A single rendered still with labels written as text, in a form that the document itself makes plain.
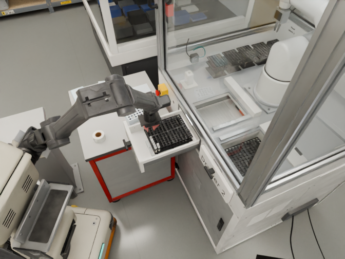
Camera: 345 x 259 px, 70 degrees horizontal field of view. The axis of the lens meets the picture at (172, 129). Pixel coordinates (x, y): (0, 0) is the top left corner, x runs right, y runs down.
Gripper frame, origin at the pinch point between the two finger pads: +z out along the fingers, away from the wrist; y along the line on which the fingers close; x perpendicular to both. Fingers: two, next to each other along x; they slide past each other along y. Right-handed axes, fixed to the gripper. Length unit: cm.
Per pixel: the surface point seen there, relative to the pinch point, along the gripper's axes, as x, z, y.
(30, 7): -362, 96, 87
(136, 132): -11.1, 14.6, 5.4
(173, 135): 0.7, 10.4, -12.6
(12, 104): -163, 105, 114
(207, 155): 21.8, 3.9, -22.3
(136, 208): 0, 98, 16
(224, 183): 38.1, 3.5, -23.1
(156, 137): 0.8, 7.7, -2.7
